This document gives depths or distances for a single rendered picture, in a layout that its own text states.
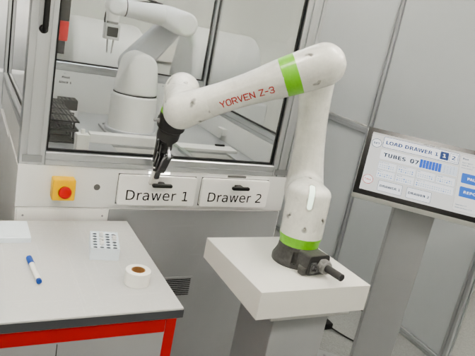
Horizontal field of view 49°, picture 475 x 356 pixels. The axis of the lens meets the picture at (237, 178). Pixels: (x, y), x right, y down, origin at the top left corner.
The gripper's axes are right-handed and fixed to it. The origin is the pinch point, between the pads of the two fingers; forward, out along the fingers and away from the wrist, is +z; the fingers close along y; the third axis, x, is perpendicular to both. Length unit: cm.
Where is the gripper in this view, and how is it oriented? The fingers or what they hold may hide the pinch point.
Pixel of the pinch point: (155, 176)
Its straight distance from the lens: 184.5
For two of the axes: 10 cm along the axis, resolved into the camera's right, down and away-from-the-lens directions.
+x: 8.8, 0.4, 4.7
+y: 3.4, 6.3, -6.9
